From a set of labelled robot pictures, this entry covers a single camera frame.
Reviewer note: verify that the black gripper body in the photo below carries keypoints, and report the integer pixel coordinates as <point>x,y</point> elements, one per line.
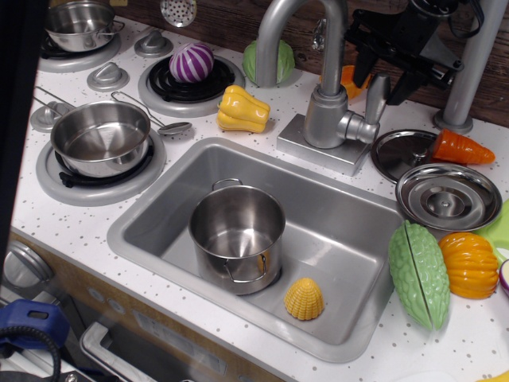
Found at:
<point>407,40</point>

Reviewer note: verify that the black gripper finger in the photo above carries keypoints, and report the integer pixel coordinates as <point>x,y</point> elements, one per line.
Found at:
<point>407,84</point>
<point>365,61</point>

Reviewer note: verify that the silver faucet lever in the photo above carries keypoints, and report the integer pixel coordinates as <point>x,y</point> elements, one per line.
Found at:
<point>378,93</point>

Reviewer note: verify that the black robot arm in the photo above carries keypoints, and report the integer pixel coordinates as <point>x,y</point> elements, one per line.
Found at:
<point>446,9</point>

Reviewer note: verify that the grey vertical pole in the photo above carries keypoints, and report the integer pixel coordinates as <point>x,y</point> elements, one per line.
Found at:
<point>455,116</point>

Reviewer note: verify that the orange toy slice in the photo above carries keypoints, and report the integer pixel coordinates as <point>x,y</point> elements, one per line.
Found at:
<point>348,83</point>

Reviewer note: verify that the steel lid with knob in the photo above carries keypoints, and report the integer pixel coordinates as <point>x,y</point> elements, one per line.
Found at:
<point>396,152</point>

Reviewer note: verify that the orange toy carrot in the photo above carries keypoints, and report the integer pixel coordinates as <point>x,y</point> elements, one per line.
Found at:
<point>456,148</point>

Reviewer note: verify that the green toy cabbage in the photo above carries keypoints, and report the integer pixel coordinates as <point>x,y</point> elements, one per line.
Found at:
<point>286,62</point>

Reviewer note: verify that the silver toy faucet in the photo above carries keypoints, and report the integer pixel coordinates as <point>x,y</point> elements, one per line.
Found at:
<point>329,134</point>

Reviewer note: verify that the steel lid upside down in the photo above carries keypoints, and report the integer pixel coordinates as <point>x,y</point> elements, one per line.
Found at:
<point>448,197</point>

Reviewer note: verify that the yellow toy bell pepper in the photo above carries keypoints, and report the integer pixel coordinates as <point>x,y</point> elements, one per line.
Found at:
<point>240,111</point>

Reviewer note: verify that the grey sink basin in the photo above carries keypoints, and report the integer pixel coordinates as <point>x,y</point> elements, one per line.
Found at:
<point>295,253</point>

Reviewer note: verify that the purple striped toy onion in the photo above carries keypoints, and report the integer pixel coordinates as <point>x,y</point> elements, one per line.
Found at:
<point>191,63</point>

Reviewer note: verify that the light green toy plate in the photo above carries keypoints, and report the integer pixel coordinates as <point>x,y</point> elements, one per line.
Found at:
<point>496,233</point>

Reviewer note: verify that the green toy bitter gourd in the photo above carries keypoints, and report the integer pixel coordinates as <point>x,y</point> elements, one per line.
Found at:
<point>419,275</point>

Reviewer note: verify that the hanging perforated steel ladle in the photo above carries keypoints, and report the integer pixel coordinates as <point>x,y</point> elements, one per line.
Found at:
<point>178,13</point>

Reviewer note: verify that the orange toy pumpkin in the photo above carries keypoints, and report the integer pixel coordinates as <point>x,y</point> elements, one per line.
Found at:
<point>471,265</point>

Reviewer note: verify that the small steel strainer spoon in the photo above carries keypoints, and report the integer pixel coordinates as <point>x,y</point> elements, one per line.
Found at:
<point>163,129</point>

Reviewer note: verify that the purple toy onion slice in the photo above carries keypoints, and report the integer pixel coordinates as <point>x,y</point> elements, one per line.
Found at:
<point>504,277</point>

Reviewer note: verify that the grey stove knob back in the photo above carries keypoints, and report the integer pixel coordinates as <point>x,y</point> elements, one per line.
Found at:
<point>153,45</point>

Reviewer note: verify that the grey stove knob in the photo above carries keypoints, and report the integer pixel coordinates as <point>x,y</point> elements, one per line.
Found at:
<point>45,117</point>
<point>108,78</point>
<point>153,45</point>

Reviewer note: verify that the steel pot in sink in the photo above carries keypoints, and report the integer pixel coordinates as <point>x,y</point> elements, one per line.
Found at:
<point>237,233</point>

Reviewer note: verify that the yellow toy corn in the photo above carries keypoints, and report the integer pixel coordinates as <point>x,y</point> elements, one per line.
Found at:
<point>304,300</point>

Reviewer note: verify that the grey stove knob middle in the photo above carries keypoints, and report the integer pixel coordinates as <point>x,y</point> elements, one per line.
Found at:
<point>108,78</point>

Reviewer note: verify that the steel pan front burner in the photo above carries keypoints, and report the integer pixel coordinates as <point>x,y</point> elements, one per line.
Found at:
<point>102,139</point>

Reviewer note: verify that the steel pot back burner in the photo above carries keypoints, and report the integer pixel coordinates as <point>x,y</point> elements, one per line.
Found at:
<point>82,26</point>

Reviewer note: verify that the grey stove knob left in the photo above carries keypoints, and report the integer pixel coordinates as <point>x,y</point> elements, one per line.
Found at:
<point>45,117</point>

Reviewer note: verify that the grey oven knob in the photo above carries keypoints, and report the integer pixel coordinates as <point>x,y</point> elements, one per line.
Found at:
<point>23,267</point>

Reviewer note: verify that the blue clamp with cable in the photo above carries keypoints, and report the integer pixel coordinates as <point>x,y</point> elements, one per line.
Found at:
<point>26,324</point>

